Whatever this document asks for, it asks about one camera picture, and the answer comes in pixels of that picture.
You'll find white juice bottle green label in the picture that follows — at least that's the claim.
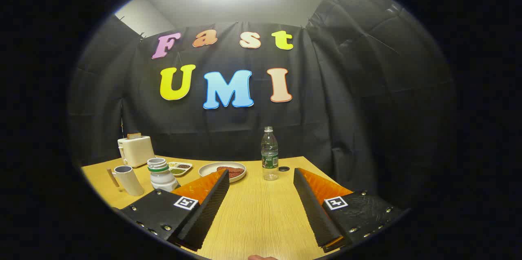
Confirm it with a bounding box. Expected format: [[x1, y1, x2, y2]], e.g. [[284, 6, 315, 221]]
[[147, 158, 180, 192]]

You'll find cream toaster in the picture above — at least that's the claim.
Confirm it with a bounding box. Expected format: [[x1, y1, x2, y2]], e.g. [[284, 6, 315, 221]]
[[117, 135, 155, 168]]

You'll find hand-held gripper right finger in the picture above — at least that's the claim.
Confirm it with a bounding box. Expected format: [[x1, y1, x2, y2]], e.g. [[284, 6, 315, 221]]
[[293, 167, 404, 253]]

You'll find white divided dish of beans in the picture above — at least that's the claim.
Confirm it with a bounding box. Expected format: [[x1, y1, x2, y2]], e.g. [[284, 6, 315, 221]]
[[168, 162, 193, 177]]

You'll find white round plate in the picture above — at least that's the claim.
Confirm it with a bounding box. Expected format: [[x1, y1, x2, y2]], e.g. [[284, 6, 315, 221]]
[[199, 162, 247, 183]]

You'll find wooden table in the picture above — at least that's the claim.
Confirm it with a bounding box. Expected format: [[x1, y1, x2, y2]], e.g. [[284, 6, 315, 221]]
[[81, 156, 367, 260]]

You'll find black backdrop cloth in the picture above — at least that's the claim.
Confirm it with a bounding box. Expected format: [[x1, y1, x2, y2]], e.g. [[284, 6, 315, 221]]
[[67, 0, 457, 195]]

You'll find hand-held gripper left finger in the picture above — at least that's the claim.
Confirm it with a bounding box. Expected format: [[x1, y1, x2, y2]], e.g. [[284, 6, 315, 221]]
[[118, 168, 230, 251]]

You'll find white cup wooden handle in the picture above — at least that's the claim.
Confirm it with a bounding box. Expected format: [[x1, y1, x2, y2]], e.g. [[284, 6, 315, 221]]
[[107, 165, 145, 196]]

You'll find clear plastic water bottle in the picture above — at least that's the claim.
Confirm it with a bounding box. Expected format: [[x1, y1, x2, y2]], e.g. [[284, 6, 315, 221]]
[[261, 126, 279, 181]]

